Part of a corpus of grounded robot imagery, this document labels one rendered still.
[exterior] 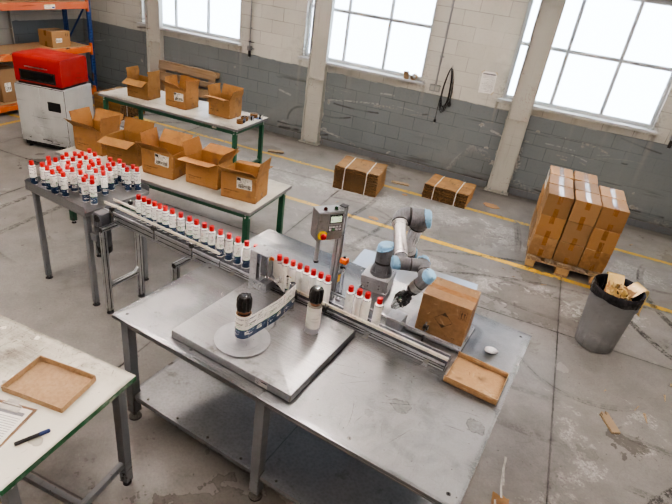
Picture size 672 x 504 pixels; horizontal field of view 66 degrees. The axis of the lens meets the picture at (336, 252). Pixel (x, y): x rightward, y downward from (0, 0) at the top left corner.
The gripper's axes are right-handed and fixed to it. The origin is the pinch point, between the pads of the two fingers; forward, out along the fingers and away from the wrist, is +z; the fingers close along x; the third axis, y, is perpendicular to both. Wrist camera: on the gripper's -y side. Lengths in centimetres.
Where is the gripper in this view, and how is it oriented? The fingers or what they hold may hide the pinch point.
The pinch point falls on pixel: (393, 306)
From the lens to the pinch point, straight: 305.3
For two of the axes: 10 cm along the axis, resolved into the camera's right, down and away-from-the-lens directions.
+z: -5.4, 5.8, 6.1
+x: 6.7, 7.3, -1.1
